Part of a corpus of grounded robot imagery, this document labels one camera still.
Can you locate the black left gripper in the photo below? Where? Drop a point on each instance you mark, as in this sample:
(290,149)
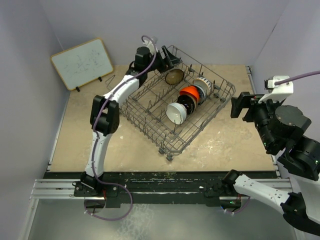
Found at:
(164,64)

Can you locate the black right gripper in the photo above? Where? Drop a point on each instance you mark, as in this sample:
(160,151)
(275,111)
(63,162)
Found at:
(244,99)

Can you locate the brown glazed bowl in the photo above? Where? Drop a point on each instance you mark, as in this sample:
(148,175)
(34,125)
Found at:
(174,76)

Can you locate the white orange rimmed striped bowl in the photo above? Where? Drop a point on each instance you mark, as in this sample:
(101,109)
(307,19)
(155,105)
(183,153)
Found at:
(204,83)

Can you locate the blue patterned bowl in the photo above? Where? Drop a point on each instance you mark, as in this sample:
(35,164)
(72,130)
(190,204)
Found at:
(202,95)

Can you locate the black glossy bowl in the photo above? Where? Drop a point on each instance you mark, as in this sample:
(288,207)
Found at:
(188,102)

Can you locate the grey wire dish rack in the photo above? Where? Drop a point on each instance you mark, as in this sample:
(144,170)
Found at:
(146,107)

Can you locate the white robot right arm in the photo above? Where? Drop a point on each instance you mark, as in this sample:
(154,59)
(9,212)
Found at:
(281,129)

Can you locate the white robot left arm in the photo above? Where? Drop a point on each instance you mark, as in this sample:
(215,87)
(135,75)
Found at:
(105,110)

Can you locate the yellow framed whiteboard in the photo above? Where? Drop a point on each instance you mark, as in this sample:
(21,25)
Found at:
(82,64)

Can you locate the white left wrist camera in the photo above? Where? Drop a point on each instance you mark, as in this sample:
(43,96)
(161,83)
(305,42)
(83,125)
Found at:
(151,44)

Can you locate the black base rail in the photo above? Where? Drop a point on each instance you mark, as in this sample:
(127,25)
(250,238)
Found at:
(183,187)

